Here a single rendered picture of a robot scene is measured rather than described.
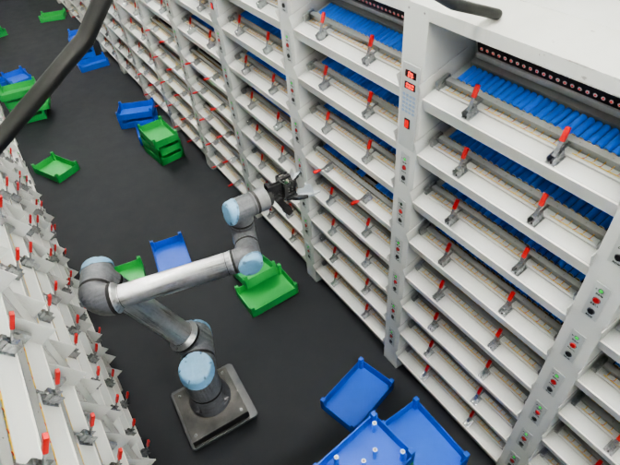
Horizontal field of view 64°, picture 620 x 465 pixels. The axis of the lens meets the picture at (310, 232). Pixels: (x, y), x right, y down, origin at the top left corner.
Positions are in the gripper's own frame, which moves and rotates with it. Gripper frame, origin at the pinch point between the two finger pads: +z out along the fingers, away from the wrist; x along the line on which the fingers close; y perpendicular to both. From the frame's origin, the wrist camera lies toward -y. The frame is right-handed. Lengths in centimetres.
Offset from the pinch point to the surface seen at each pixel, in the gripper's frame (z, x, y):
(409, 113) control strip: 14, -36, 41
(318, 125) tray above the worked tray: 18.1, 20.5, 9.7
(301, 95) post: 16.3, 30.3, 19.7
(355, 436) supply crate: -30, -69, -61
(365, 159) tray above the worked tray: 16.4, -13.2, 11.5
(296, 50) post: 15, 30, 39
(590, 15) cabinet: 36, -69, 74
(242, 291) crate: -19, 50, -99
